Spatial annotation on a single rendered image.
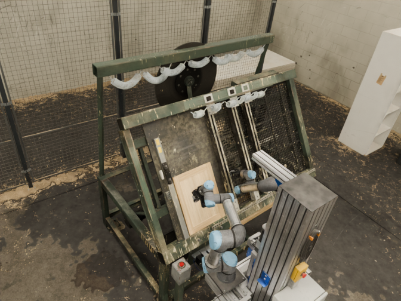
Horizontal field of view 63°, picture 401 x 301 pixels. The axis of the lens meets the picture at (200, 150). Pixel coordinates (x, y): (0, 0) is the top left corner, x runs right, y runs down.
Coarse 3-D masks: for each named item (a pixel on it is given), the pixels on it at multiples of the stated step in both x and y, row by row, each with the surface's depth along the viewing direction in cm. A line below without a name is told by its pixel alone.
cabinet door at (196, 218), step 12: (204, 168) 311; (180, 180) 296; (192, 180) 303; (204, 180) 311; (180, 192) 295; (216, 192) 318; (180, 204) 295; (192, 204) 302; (216, 204) 318; (192, 216) 302; (204, 216) 309; (216, 216) 317; (192, 228) 301
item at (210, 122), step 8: (208, 112) 304; (216, 112) 309; (208, 120) 311; (208, 128) 315; (216, 128) 313; (216, 136) 314; (216, 144) 313; (216, 152) 318; (224, 160) 318; (224, 168) 318; (224, 176) 319; (232, 184) 323; (232, 192) 324
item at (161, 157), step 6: (156, 138) 281; (156, 144) 281; (156, 150) 283; (162, 150) 284; (162, 156) 284; (162, 162) 284; (162, 168) 285; (168, 186) 287; (174, 192) 289; (174, 198) 289; (174, 204) 289; (174, 210) 292; (180, 210) 292; (180, 216) 292; (180, 222) 292; (180, 228) 294; (186, 228) 295; (186, 234) 295
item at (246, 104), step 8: (248, 88) 334; (240, 96) 336; (256, 96) 324; (240, 104) 340; (248, 104) 338; (248, 112) 337; (248, 120) 338; (248, 128) 342; (256, 136) 343; (256, 144) 342; (264, 176) 348; (264, 192) 354
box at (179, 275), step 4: (180, 260) 273; (184, 260) 273; (172, 264) 270; (176, 264) 270; (188, 264) 271; (172, 268) 271; (176, 268) 267; (184, 268) 268; (188, 268) 268; (172, 272) 274; (176, 272) 268; (180, 272) 264; (184, 272) 267; (188, 272) 271; (172, 276) 277; (176, 276) 271; (180, 276) 266; (184, 276) 270; (188, 276) 275; (176, 280) 274; (180, 280) 270; (184, 280) 275; (180, 284) 274
